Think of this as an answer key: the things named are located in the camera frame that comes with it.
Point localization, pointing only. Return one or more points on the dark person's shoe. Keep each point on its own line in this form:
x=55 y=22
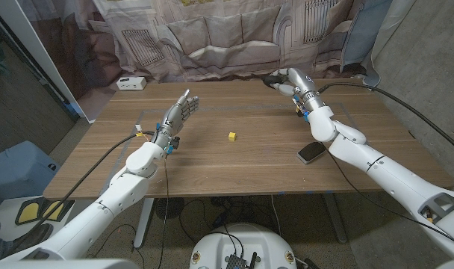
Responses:
x=34 y=235

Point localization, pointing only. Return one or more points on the white frame post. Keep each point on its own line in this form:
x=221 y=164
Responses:
x=44 y=60

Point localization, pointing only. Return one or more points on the yellow and black foot pedal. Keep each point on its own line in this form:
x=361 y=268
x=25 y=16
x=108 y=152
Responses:
x=29 y=211

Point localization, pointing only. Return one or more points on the blue plastic bin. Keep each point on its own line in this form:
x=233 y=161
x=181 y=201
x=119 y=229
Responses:
x=18 y=168

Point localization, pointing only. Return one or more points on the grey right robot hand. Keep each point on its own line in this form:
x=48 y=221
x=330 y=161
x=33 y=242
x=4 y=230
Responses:
x=301 y=80

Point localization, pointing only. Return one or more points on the black rubber air blower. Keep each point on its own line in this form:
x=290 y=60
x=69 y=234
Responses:
x=275 y=80

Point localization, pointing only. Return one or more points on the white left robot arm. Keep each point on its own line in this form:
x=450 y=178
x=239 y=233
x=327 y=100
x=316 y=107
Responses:
x=122 y=190

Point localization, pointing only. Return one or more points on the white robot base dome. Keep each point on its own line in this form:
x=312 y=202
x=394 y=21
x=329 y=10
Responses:
x=242 y=239

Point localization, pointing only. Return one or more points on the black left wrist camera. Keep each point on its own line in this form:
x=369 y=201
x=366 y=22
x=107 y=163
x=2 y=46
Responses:
x=175 y=142

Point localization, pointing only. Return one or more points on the grey table leg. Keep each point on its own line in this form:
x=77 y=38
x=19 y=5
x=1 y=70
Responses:
x=335 y=220

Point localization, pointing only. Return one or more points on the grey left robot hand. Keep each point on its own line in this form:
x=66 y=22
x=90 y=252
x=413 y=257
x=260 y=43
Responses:
x=176 y=116

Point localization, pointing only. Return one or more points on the round black floor fan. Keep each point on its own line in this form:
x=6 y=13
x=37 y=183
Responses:
x=170 y=208

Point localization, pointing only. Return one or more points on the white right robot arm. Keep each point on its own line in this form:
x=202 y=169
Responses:
x=391 y=175

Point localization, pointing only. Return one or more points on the small yellow block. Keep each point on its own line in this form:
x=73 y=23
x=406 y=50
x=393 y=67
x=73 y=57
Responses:
x=232 y=136

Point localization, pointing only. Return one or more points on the printed fabric backdrop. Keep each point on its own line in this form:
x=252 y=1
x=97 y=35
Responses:
x=219 y=37

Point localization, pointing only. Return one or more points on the white power strip box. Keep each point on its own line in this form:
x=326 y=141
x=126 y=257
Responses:
x=131 y=83

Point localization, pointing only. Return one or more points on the white table leg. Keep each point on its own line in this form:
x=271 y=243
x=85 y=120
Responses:
x=143 y=224

